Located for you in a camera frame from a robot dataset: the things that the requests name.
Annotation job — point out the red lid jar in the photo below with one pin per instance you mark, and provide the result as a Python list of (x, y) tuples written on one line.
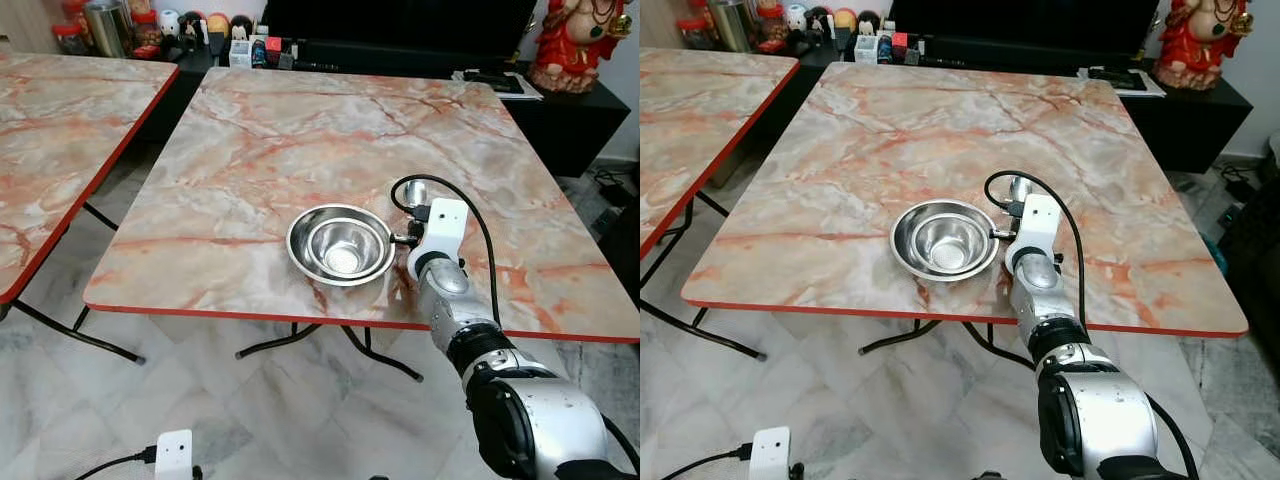
[(69, 38), (695, 33)]

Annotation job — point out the black flat television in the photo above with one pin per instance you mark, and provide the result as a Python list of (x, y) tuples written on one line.
[(1020, 18), (400, 20)]

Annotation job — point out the yellow head figurine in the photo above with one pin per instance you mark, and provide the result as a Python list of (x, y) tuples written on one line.
[(217, 24), (845, 19)]

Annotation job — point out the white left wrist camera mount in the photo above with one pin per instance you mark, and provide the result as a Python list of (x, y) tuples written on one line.
[(770, 452), (174, 455)]

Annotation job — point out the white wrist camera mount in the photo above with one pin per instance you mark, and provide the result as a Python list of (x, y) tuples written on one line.
[(442, 232), (1037, 228), (770, 452), (174, 455)]

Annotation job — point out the small steel bowl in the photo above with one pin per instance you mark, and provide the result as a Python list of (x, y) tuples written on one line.
[(345, 250), (950, 245)]

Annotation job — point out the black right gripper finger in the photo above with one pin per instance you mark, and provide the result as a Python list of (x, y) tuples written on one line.
[(1000, 233), (402, 238)]

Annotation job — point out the large steel bowl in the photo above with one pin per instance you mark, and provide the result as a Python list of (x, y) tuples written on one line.
[(902, 240), (298, 245)]

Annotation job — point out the blue white small box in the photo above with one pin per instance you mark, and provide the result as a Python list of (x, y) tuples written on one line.
[(241, 54), (866, 49)]

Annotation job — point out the black head figurine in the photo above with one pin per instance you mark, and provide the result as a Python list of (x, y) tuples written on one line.
[(192, 28), (868, 22), (819, 22), (241, 26)]

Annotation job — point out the red laughing buddha statue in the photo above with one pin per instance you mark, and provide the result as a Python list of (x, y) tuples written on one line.
[(575, 45), (1200, 42)]

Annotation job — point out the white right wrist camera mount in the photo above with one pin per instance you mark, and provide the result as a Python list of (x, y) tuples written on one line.
[(442, 232), (1037, 228)]

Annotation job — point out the white head figurine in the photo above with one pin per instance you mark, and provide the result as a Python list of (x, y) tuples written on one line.
[(795, 19), (169, 24)]

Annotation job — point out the steel canister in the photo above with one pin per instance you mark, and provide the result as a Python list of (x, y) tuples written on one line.
[(107, 28), (733, 24)]

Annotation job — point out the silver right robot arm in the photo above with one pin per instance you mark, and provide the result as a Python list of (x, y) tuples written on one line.
[(1090, 410), (520, 400)]

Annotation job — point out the small steel cup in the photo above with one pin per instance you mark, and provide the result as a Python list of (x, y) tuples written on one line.
[(415, 192), (1020, 188)]

